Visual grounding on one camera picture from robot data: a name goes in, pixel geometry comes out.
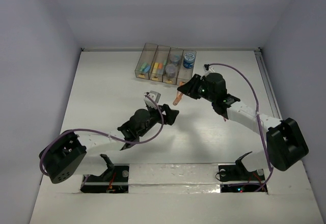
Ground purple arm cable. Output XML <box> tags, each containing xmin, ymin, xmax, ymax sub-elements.
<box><xmin>211</xmin><ymin>62</ymin><xmax>275</xmax><ymax>192</ymax></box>
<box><xmin>39</xmin><ymin>96</ymin><xmax>165</xmax><ymax>177</ymax></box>

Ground green correction tape pen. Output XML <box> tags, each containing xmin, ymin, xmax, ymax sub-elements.
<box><xmin>139</xmin><ymin>62</ymin><xmax>148</xmax><ymax>72</ymax></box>

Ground clear jar colourful clips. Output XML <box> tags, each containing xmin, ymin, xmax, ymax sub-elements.
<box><xmin>169</xmin><ymin>54</ymin><xmax>181</xmax><ymax>66</ymax></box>

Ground orange correction tape pen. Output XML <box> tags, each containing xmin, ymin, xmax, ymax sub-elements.
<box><xmin>173</xmin><ymin>91</ymin><xmax>183</xmax><ymax>106</ymax></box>

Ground blue correction tape pen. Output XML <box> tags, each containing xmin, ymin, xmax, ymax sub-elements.
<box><xmin>142</xmin><ymin>63</ymin><xmax>151</xmax><ymax>73</ymax></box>

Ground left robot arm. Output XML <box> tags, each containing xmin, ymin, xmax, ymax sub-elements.
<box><xmin>39</xmin><ymin>104</ymin><xmax>179</xmax><ymax>184</ymax></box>

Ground blue round clip jar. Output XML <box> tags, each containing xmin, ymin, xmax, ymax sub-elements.
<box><xmin>182</xmin><ymin>51</ymin><xmax>196</xmax><ymax>69</ymax></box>

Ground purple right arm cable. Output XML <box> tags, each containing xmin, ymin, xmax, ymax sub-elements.
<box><xmin>211</xmin><ymin>62</ymin><xmax>275</xmax><ymax>192</ymax></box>

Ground smoked drawer box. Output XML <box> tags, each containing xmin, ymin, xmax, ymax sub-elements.
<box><xmin>134</xmin><ymin>43</ymin><xmax>158</xmax><ymax>79</ymax></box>
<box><xmin>176</xmin><ymin>49</ymin><xmax>194</xmax><ymax>86</ymax></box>
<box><xmin>163</xmin><ymin>47</ymin><xmax>183</xmax><ymax>85</ymax></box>
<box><xmin>149</xmin><ymin>45</ymin><xmax>171</xmax><ymax>82</ymax></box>

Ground silver foil front rail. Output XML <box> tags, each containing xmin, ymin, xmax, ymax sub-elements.
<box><xmin>128</xmin><ymin>163</ymin><xmax>221</xmax><ymax>194</ymax></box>

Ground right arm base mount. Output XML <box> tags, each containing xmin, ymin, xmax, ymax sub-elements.
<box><xmin>215</xmin><ymin>152</ymin><xmax>265</xmax><ymax>193</ymax></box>

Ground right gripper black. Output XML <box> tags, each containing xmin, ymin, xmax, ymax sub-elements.
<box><xmin>177</xmin><ymin>74</ymin><xmax>215</xmax><ymax>103</ymax></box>

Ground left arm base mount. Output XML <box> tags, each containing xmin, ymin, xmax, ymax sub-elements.
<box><xmin>80</xmin><ymin>154</ymin><xmax>129</xmax><ymax>193</ymax></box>

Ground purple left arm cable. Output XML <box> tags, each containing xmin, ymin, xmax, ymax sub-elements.
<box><xmin>39</xmin><ymin>96</ymin><xmax>165</xmax><ymax>177</ymax></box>

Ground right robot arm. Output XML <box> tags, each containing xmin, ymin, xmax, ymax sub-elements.
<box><xmin>177</xmin><ymin>73</ymin><xmax>309</xmax><ymax>172</ymax></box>

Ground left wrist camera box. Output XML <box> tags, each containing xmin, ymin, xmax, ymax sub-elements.
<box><xmin>149</xmin><ymin>91</ymin><xmax>161</xmax><ymax>103</ymax></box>

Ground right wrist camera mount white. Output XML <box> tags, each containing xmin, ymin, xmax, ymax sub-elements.
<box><xmin>203</xmin><ymin>64</ymin><xmax>215</xmax><ymax>76</ymax></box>

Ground yellow highlighter marker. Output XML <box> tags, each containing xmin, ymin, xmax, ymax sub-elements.
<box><xmin>152</xmin><ymin>63</ymin><xmax>159</xmax><ymax>74</ymax></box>

